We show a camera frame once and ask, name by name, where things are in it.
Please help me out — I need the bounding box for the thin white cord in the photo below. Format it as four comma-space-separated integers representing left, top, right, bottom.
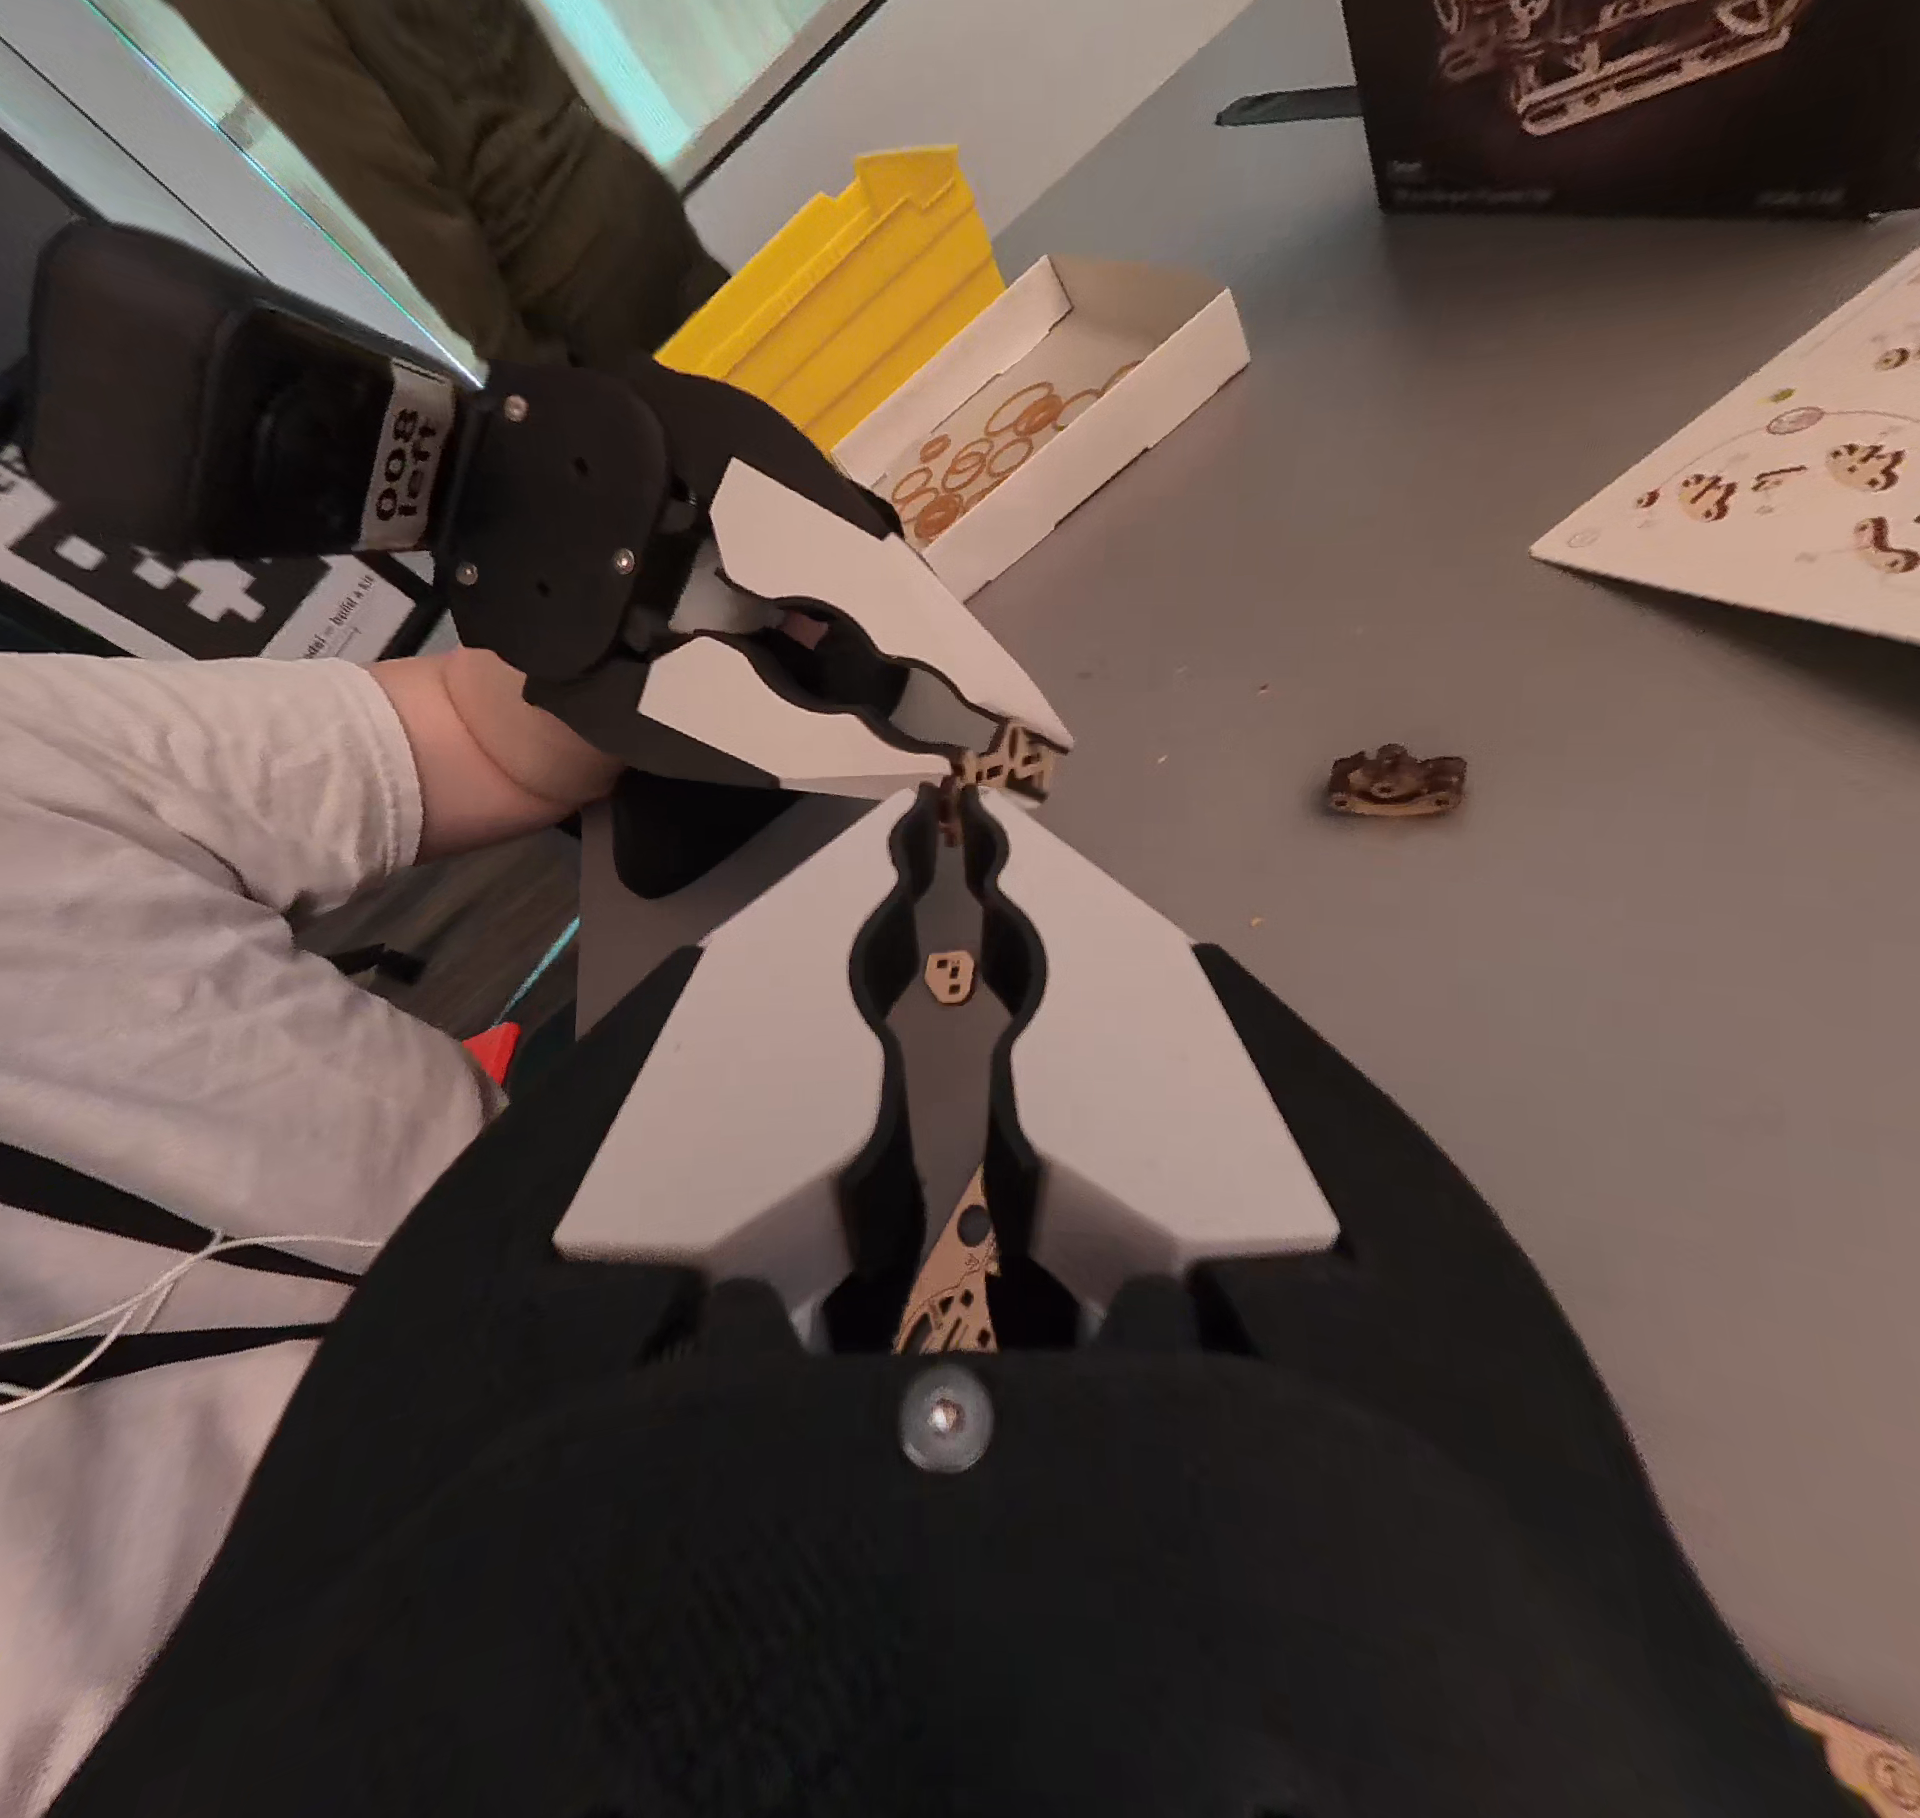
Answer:
0, 1229, 382, 1405

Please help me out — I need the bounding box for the olive green jacket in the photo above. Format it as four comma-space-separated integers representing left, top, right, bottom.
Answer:
288, 0, 738, 368

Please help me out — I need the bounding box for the plywood parts sheet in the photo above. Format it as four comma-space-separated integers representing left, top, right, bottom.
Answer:
1775, 1695, 1920, 1818
893, 1161, 1003, 1358

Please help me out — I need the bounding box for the person's left forearm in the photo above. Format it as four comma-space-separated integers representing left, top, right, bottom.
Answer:
373, 645, 621, 862

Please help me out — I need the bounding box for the small light wooden model piece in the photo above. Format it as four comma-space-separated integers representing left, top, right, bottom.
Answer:
958, 720, 1062, 806

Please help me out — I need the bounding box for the long wooden model part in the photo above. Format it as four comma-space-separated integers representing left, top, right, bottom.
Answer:
923, 778, 980, 1010

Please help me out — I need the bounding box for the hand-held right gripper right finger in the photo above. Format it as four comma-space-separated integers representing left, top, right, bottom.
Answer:
966, 785, 1342, 1351

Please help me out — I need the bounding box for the white instruction sheet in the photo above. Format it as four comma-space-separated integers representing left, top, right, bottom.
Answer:
1528, 249, 1920, 645

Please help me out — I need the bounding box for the yellow plastic bin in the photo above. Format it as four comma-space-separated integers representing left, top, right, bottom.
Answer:
654, 145, 1007, 459

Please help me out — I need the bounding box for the person in white shirt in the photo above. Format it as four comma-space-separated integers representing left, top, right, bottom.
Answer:
0, 652, 519, 1818

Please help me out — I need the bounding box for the small dark wooden model assembly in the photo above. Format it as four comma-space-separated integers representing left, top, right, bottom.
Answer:
1326, 744, 1470, 820

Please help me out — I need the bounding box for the dark model kit box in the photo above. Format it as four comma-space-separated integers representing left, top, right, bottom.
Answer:
1321, 0, 1920, 220

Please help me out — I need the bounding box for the pile of tan rings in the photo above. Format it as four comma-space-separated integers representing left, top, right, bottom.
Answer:
885, 360, 1145, 544

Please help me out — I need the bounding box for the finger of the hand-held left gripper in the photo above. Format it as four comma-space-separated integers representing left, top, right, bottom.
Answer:
666, 455, 1076, 759
637, 632, 964, 802

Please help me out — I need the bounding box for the black white marker board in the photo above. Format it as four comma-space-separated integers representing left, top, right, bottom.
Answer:
0, 436, 445, 666

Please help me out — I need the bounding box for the white cardboard tray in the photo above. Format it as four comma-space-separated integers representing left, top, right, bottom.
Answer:
829, 252, 1252, 604

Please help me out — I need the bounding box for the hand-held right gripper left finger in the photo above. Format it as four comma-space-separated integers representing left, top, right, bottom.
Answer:
553, 785, 962, 1354

